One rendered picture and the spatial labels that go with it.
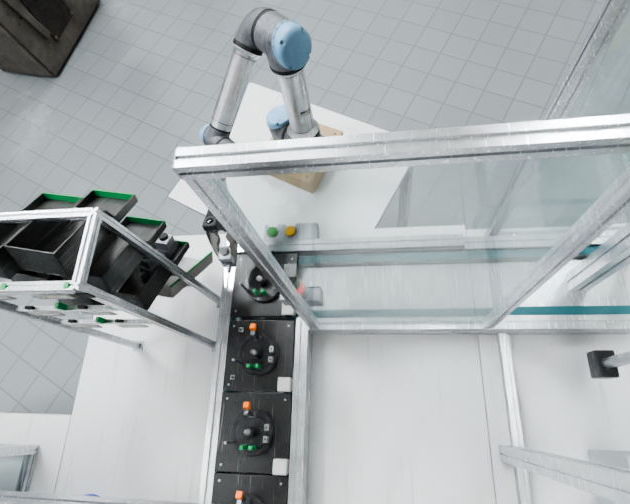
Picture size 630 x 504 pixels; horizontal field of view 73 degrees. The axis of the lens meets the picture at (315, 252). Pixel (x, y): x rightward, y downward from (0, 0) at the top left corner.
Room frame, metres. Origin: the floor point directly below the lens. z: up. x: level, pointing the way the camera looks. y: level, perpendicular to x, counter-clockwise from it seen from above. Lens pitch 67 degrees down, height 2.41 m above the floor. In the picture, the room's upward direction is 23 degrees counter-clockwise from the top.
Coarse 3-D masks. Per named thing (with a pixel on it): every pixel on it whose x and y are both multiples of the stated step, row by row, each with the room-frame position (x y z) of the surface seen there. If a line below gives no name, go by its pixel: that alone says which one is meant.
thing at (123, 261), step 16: (128, 224) 0.78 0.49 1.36; (144, 224) 0.76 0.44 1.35; (160, 224) 0.74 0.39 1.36; (112, 240) 0.73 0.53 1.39; (144, 240) 0.69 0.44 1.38; (96, 256) 0.67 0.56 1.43; (112, 256) 0.66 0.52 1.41; (128, 256) 0.61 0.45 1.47; (144, 256) 0.63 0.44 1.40; (96, 272) 0.62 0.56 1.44; (112, 272) 0.56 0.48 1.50; (128, 272) 0.58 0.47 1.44; (112, 288) 0.53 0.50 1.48
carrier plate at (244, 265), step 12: (240, 264) 0.70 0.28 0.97; (252, 264) 0.68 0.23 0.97; (240, 276) 0.65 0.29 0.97; (240, 288) 0.61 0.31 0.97; (240, 300) 0.56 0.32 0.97; (252, 300) 0.54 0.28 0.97; (276, 300) 0.51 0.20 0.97; (240, 312) 0.52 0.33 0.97; (252, 312) 0.50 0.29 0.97; (264, 312) 0.48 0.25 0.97; (276, 312) 0.47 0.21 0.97
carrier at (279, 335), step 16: (272, 320) 0.45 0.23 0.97; (288, 320) 0.42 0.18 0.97; (240, 336) 0.44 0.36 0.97; (272, 336) 0.39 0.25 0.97; (288, 336) 0.37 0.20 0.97; (240, 352) 0.38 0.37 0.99; (256, 352) 0.35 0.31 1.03; (272, 352) 0.34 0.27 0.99; (288, 352) 0.32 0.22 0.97; (240, 368) 0.33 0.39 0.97; (256, 368) 0.31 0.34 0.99; (272, 368) 0.29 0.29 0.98; (288, 368) 0.27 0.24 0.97; (224, 384) 0.30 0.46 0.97; (240, 384) 0.28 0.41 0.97; (256, 384) 0.26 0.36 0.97; (272, 384) 0.24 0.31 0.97; (288, 384) 0.22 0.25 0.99
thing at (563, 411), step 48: (480, 336) 0.13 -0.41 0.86; (528, 336) 0.07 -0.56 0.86; (576, 336) 0.01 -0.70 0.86; (624, 336) -0.05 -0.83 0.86; (528, 384) -0.07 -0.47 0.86; (576, 384) -0.13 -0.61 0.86; (624, 384) -0.18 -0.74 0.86; (528, 432) -0.20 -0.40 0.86; (576, 432) -0.25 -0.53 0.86; (624, 432) -0.30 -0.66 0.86
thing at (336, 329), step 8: (320, 328) 0.35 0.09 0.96; (328, 328) 0.34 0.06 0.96; (336, 328) 0.33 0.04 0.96; (344, 328) 0.32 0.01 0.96; (352, 328) 0.31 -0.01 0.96; (360, 328) 0.30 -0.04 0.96; (368, 328) 0.29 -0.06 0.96; (376, 328) 0.28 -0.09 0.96; (384, 328) 0.27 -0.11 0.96; (392, 328) 0.26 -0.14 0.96; (400, 328) 0.24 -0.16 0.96; (408, 328) 0.23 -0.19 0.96; (416, 328) 0.22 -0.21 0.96; (424, 328) 0.21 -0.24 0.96; (432, 328) 0.20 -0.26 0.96; (440, 328) 0.19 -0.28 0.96; (448, 328) 0.18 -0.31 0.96; (456, 328) 0.17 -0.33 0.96; (464, 328) 0.16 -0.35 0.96; (472, 328) 0.15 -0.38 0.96
